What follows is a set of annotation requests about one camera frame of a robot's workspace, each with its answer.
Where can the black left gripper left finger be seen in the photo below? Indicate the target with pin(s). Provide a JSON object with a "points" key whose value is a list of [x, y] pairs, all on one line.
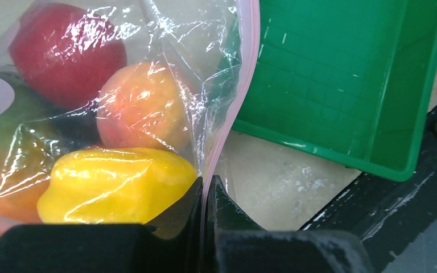
{"points": [[168, 243]]}

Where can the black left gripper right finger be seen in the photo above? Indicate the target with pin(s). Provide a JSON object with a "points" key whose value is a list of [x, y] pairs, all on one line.
{"points": [[233, 242]]}

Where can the yellow toy bell pepper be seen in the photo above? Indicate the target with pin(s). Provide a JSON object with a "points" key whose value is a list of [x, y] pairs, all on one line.
{"points": [[102, 186]]}

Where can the toy peach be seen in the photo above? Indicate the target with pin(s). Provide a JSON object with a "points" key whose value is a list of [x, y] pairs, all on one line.
{"points": [[140, 106]]}

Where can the purple toy eggplant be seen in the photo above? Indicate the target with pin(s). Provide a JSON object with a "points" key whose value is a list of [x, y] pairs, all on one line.
{"points": [[77, 126]]}

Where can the clear zip top bag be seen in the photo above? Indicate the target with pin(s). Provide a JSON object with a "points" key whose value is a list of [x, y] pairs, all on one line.
{"points": [[210, 47]]}

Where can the green toy mango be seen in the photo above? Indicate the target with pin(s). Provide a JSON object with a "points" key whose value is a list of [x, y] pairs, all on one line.
{"points": [[28, 139]]}

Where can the red toy tomato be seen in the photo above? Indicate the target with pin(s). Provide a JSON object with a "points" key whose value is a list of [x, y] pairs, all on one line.
{"points": [[65, 53]]}

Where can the green plastic tray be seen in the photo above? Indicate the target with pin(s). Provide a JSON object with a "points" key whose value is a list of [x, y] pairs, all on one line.
{"points": [[348, 81]]}

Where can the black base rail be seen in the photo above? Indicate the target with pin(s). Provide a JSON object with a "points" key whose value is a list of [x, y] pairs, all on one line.
{"points": [[395, 222]]}

